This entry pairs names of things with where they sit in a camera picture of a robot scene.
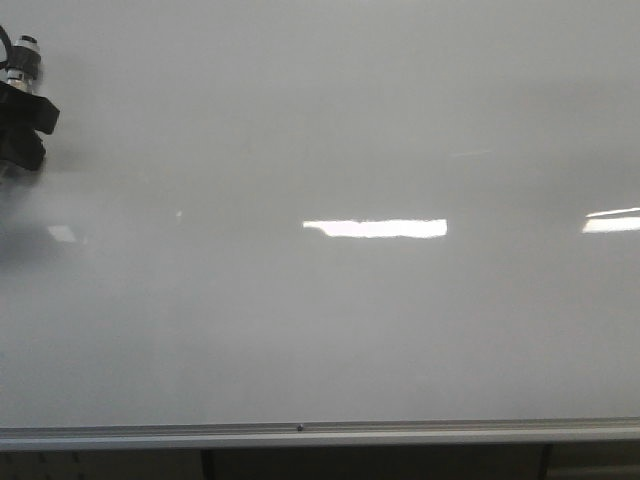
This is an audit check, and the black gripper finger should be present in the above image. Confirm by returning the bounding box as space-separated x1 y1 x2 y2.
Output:
1 82 60 171

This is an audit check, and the taped black whiteboard marker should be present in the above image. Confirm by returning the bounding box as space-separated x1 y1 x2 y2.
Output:
5 35 41 93

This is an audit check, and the white whiteboard with aluminium frame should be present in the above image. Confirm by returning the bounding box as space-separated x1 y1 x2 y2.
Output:
1 1 639 451

